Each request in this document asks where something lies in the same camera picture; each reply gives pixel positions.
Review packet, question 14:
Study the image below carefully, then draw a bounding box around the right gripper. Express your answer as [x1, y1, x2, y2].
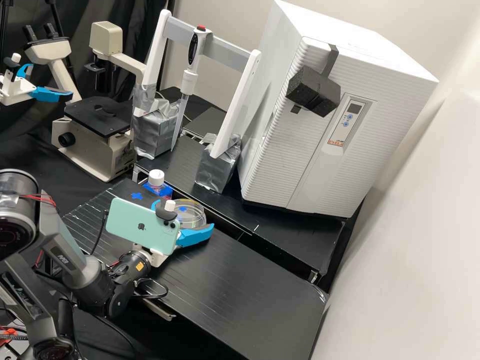
[143, 199, 215, 268]

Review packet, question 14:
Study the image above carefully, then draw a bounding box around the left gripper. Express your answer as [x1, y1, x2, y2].
[0, 62, 74, 107]

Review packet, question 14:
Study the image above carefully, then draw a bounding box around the petri dish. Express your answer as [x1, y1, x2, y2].
[172, 198, 208, 230]

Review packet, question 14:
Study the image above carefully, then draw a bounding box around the blue bottle holder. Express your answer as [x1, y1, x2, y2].
[142, 181, 174, 200]

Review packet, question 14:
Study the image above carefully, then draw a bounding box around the left phone holder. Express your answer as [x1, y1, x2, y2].
[2, 52, 23, 95]

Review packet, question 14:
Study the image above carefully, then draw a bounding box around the small bottle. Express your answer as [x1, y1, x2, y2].
[147, 169, 169, 197]

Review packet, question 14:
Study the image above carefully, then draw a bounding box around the black platform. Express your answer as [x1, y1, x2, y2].
[206, 194, 367, 294]
[182, 106, 230, 141]
[131, 133, 260, 236]
[62, 178, 330, 360]

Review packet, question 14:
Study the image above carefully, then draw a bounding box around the cream microscope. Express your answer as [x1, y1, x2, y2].
[23, 20, 148, 184]

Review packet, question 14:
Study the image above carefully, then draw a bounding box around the white pipette stand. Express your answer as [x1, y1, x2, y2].
[130, 8, 263, 194]

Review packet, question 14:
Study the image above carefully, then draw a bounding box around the incubator door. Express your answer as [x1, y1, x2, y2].
[239, 35, 440, 221]

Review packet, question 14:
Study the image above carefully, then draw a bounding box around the pipette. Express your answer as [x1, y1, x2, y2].
[170, 23, 208, 152]

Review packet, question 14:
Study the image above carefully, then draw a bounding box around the white incubator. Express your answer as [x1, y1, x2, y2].
[256, 0, 439, 113]

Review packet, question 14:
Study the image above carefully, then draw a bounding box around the right wrist camera phone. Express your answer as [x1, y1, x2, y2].
[105, 197, 182, 257]

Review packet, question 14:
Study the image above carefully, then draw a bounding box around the black cable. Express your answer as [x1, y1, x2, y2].
[89, 211, 112, 260]
[131, 276, 169, 301]

